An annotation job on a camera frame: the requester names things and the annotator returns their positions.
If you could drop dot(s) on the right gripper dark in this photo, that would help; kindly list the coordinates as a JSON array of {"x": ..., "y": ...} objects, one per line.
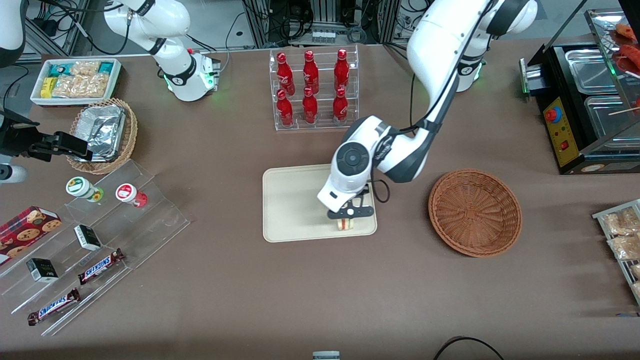
[{"x": 17, "y": 140}]

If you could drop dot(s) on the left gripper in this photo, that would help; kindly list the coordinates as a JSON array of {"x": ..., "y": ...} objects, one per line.
[{"x": 365, "y": 188}]

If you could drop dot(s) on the triangular sandwich wedge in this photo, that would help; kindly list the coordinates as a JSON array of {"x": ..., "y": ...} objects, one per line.
[{"x": 345, "y": 224}]

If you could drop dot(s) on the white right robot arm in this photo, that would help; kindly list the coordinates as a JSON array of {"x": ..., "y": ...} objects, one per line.
[{"x": 175, "y": 20}]

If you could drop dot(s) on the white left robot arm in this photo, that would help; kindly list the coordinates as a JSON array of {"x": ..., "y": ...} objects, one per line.
[{"x": 440, "y": 45}]

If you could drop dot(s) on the beige rectangular tray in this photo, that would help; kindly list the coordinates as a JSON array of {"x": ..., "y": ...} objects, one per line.
[{"x": 295, "y": 205}]

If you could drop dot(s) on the light wicker basket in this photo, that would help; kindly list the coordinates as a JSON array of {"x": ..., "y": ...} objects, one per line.
[{"x": 131, "y": 130}]

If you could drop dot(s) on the round brown wicker basket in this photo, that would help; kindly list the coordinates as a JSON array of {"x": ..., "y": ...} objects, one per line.
[{"x": 475, "y": 212}]

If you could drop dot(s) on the green lid cup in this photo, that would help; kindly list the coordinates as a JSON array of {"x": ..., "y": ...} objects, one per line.
[{"x": 80, "y": 186}]

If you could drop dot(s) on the white plastic snack bin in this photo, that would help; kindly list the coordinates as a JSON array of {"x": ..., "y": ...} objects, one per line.
[{"x": 37, "y": 97}]

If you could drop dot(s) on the yellow snack packet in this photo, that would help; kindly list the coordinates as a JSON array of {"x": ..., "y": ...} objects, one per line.
[{"x": 47, "y": 87}]

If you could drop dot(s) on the clear cracker bag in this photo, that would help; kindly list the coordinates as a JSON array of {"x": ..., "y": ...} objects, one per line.
[
  {"x": 82, "y": 86},
  {"x": 85, "y": 67}
]

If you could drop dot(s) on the teal snack packet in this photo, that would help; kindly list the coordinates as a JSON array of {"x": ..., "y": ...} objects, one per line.
[{"x": 58, "y": 69}]

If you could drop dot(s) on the red lid cup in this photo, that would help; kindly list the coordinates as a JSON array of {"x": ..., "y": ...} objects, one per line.
[{"x": 127, "y": 192}]

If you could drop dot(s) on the red cookie box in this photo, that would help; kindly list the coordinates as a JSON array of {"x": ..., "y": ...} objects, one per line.
[{"x": 25, "y": 232}]

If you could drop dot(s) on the small black box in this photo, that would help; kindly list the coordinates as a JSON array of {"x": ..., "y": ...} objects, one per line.
[
  {"x": 42, "y": 270},
  {"x": 87, "y": 237}
]

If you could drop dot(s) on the red soda bottle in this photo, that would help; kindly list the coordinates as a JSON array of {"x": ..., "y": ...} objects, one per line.
[
  {"x": 285, "y": 111},
  {"x": 285, "y": 75},
  {"x": 310, "y": 109},
  {"x": 311, "y": 74},
  {"x": 341, "y": 72},
  {"x": 340, "y": 109}
]

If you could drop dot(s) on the clear acrylic bottle rack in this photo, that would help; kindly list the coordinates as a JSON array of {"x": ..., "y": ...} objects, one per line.
[{"x": 325, "y": 107}]

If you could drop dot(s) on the clear acrylic stepped stand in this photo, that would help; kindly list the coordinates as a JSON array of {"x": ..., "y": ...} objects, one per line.
[{"x": 150, "y": 225}]

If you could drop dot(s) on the snickers chocolate bar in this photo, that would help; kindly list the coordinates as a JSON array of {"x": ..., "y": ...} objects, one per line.
[
  {"x": 52, "y": 306},
  {"x": 100, "y": 266}
]

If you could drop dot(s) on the small grey device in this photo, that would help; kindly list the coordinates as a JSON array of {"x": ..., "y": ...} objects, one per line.
[{"x": 326, "y": 355}]

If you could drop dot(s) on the white power strip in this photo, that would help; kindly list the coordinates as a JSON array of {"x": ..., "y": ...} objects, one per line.
[{"x": 323, "y": 36}]

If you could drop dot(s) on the red knob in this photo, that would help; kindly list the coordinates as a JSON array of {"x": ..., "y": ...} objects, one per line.
[{"x": 551, "y": 115}]

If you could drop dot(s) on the black food warmer cabinet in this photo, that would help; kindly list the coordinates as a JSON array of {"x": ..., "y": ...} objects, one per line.
[{"x": 562, "y": 140}]

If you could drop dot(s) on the silver box with green light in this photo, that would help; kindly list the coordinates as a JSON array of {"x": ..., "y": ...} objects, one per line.
[{"x": 532, "y": 77}]

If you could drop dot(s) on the clear bag of snacks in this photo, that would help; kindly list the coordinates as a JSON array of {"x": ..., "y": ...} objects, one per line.
[
  {"x": 620, "y": 222},
  {"x": 625, "y": 247}
]

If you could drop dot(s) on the steel food pan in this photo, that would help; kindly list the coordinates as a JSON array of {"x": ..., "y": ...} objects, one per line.
[
  {"x": 607, "y": 117},
  {"x": 590, "y": 70}
]

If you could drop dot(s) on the red sausage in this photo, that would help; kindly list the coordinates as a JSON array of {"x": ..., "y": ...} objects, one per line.
[
  {"x": 631, "y": 57},
  {"x": 626, "y": 31}
]

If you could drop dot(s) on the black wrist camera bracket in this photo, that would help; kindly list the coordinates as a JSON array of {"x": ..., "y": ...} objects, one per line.
[{"x": 366, "y": 197}]

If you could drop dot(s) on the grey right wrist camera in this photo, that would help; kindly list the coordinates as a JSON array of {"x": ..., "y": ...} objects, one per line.
[{"x": 12, "y": 173}]

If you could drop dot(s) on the aluminium frame rack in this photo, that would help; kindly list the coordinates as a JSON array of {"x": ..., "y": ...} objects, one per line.
[{"x": 260, "y": 22}]

